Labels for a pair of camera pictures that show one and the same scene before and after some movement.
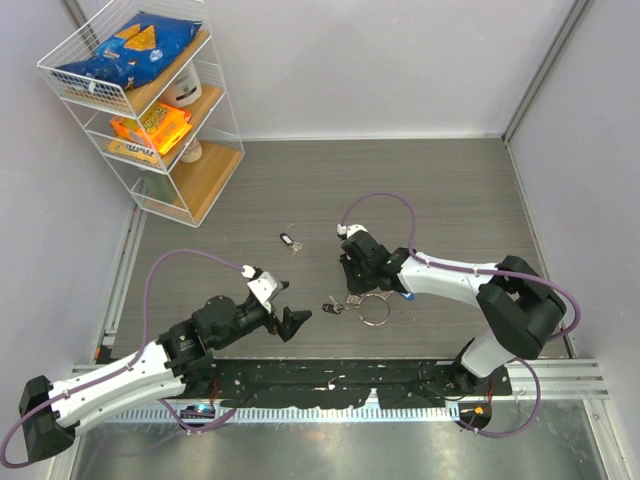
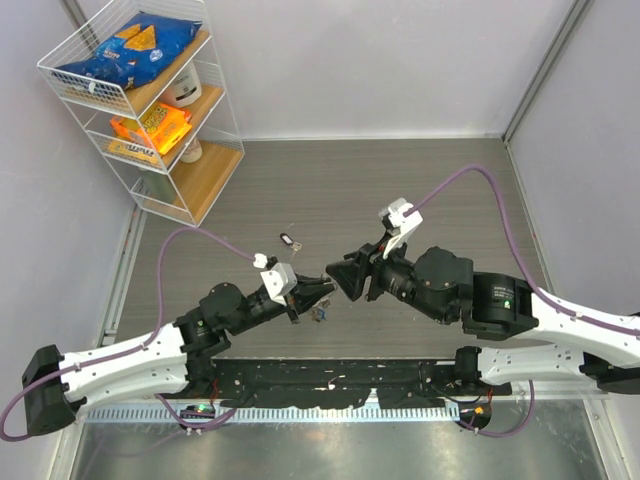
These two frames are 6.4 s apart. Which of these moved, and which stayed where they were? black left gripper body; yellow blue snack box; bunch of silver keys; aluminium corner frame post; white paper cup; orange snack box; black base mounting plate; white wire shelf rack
Moved: bunch of silver keys; black left gripper body
Stayed: white paper cup; white wire shelf rack; orange snack box; aluminium corner frame post; yellow blue snack box; black base mounting plate
